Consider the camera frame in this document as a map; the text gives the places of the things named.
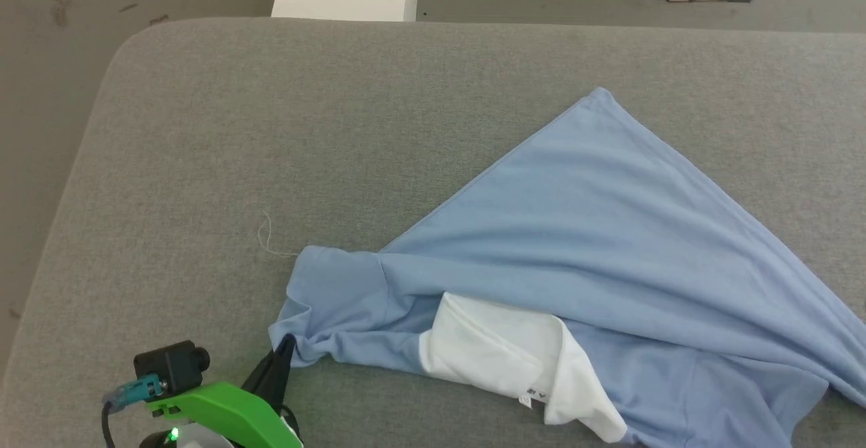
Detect loose white thread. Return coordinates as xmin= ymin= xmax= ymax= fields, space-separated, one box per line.
xmin=256 ymin=212 xmax=302 ymax=259

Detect grey fabric sofa cushion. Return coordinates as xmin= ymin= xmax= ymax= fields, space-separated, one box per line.
xmin=0 ymin=17 xmax=866 ymax=448

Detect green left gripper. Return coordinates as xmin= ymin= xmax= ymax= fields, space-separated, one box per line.
xmin=138 ymin=334 xmax=306 ymax=448

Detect light blue white-collared shirt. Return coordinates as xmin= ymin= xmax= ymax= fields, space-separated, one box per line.
xmin=268 ymin=87 xmax=866 ymax=448

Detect left teal-plug black cable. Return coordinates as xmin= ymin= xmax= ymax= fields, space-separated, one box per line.
xmin=101 ymin=374 xmax=168 ymax=448

